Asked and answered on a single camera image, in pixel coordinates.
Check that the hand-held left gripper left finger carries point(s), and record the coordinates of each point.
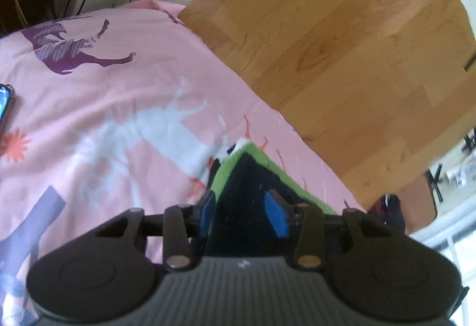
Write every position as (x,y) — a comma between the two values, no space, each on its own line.
(206,212)

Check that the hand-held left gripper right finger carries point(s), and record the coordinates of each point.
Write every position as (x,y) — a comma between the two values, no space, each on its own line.
(276,214)

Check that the green navy striped knit sweater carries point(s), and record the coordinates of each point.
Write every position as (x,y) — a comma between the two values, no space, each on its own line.
(245,184)

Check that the pink printed bed sheet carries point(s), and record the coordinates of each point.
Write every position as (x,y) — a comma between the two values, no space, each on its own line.
(111,106)

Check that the black metal stand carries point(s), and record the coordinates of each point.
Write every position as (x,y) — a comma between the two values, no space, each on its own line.
(436,181)

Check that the wooden headboard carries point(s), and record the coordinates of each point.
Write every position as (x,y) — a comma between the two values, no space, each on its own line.
(334,50)

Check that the smartphone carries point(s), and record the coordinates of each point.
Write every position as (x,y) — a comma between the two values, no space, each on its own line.
(4,101)

